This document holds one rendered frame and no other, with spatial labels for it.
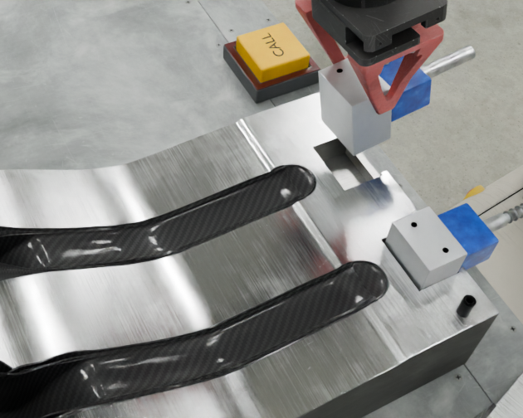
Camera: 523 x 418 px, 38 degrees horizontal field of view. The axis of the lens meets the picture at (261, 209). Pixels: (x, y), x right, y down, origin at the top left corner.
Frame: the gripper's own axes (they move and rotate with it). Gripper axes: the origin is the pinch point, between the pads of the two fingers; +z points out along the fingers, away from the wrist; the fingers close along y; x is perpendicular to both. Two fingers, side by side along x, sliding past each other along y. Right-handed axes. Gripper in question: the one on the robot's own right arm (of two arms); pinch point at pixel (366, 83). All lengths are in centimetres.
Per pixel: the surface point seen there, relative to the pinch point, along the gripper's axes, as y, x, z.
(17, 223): -2.2, -28.2, 0.7
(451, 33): -98, 92, 99
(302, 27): -117, 54, 92
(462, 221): 10.0, 2.6, 8.6
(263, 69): -18.8, -0.5, 11.4
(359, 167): -1.0, -0.1, 10.6
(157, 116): -20.7, -12.4, 13.4
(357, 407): 16.7, -11.6, 14.6
